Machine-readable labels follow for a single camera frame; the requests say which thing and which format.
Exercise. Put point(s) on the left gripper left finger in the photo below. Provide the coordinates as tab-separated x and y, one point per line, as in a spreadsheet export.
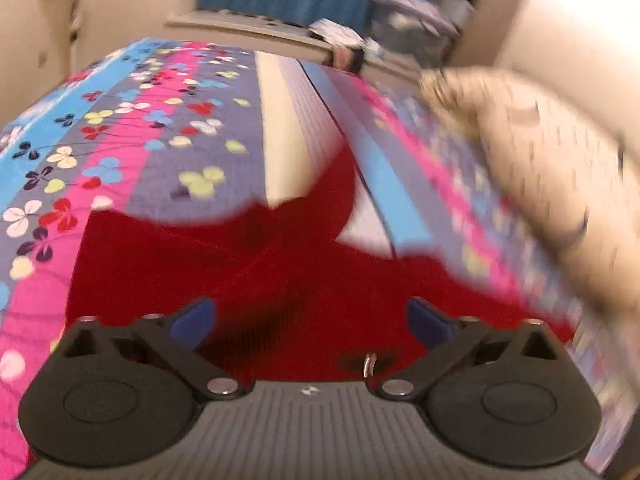
152	358

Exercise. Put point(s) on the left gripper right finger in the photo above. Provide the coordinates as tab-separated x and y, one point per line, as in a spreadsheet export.
462	361

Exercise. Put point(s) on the red knit sweater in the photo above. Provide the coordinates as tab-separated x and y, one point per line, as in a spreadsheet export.
292	303

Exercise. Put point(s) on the pile of white clothes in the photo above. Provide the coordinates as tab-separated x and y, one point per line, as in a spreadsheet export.
338	35

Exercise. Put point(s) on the cream star moon pillow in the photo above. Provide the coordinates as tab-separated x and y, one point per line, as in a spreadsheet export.
575	183

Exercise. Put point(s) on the colourful floral striped bedspread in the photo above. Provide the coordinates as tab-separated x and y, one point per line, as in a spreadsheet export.
180	131

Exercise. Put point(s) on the black pink chair back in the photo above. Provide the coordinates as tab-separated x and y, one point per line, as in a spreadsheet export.
346	59

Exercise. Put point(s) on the clear plastic storage bin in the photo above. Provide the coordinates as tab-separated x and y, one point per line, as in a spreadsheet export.
419	28

